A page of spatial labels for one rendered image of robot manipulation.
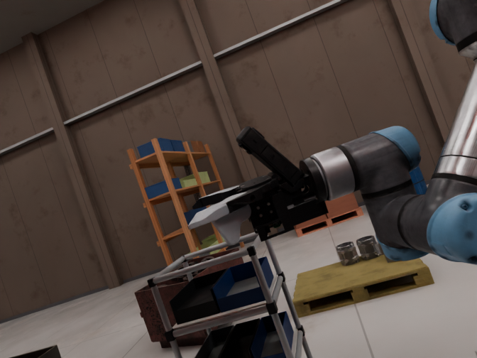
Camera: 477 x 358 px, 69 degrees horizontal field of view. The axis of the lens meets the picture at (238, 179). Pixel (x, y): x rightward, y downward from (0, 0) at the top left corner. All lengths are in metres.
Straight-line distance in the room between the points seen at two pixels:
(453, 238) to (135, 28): 8.93
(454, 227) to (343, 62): 7.59
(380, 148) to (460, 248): 0.19
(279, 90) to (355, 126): 1.80
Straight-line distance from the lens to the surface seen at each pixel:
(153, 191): 5.45
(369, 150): 0.54
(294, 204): 0.53
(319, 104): 7.75
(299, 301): 3.23
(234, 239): 0.47
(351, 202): 6.68
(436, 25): 0.74
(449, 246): 0.43
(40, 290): 10.66
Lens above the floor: 1.24
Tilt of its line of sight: 1 degrees up
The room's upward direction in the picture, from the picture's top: 20 degrees counter-clockwise
